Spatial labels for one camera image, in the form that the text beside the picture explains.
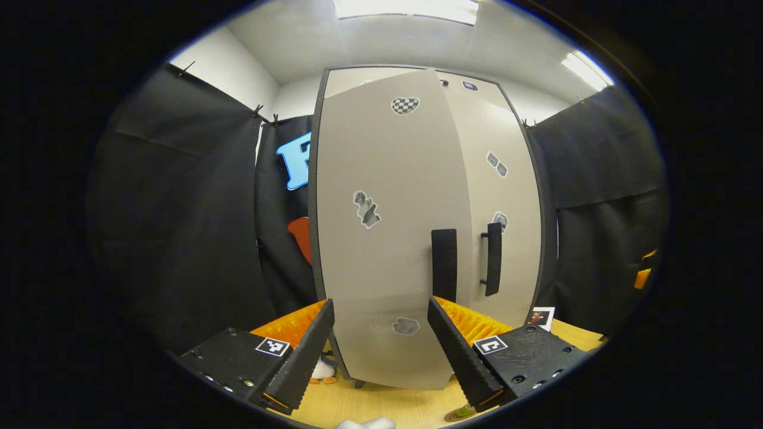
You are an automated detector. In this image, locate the black backdrop cloth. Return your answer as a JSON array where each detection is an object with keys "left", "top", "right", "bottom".
[{"left": 88, "top": 63, "right": 668, "bottom": 358}]

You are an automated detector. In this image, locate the grey cabinet door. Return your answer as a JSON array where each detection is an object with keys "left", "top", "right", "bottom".
[
  {"left": 438, "top": 71, "right": 544, "bottom": 328},
  {"left": 316, "top": 69, "right": 474, "bottom": 391}
]

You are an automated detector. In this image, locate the grey cabinet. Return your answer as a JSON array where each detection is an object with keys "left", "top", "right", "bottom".
[{"left": 307, "top": 64, "right": 558, "bottom": 388}]

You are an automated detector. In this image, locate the black door handle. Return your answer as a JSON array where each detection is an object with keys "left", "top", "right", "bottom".
[
  {"left": 431, "top": 229, "right": 458, "bottom": 303},
  {"left": 480, "top": 222, "right": 503, "bottom": 297}
]

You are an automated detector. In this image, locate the ceiling light panel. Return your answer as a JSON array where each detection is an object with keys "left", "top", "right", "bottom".
[
  {"left": 333, "top": 0, "right": 479, "bottom": 26},
  {"left": 560, "top": 50, "right": 615, "bottom": 91}
]

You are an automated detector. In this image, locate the penguin plush toy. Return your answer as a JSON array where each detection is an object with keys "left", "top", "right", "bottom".
[{"left": 310, "top": 352, "right": 339, "bottom": 385}]

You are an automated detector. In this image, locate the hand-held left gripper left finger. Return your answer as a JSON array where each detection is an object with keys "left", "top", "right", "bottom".
[{"left": 179, "top": 298, "right": 336, "bottom": 415}]

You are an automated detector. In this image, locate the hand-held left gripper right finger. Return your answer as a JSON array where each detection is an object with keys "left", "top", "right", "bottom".
[{"left": 427, "top": 296, "right": 591, "bottom": 413}]

